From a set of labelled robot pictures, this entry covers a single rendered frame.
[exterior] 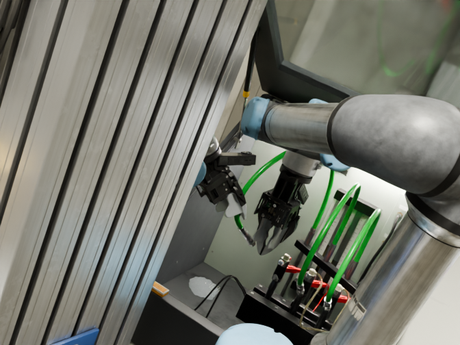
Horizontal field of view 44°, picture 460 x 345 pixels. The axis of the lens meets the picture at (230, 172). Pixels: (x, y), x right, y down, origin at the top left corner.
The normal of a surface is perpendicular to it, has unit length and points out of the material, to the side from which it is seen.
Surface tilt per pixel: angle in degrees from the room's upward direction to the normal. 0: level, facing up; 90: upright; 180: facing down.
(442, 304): 76
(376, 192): 90
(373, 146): 102
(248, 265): 90
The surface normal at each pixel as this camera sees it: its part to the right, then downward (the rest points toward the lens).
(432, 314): -0.31, -0.11
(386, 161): -0.60, 0.51
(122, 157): 0.76, 0.47
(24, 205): -0.53, 0.04
